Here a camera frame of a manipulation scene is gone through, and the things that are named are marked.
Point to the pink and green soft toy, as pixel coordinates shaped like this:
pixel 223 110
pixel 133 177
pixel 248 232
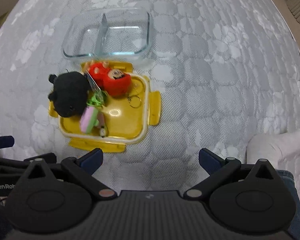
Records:
pixel 88 120

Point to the person's blue jeans leg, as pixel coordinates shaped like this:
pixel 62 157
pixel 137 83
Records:
pixel 293 192

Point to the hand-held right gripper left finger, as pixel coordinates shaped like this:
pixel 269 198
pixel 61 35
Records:
pixel 92 160

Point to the black plush toy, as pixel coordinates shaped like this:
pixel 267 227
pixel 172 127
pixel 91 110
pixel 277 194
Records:
pixel 68 92

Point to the white cloth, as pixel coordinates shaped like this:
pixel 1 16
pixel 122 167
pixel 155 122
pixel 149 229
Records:
pixel 277 145

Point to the clear plastic storage box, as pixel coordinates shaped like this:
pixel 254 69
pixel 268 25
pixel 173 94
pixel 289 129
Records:
pixel 130 42

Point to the yellow container lid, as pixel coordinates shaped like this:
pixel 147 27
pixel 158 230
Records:
pixel 120 120

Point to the printed card tag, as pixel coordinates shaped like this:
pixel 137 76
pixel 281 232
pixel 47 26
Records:
pixel 93 82

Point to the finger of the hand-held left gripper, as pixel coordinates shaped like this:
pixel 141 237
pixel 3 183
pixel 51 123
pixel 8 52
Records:
pixel 50 158
pixel 2 142

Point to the small penguin charm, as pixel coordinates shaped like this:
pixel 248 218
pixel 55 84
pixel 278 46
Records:
pixel 103 131

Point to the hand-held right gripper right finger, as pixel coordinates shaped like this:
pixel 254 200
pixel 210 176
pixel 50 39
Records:
pixel 208 159

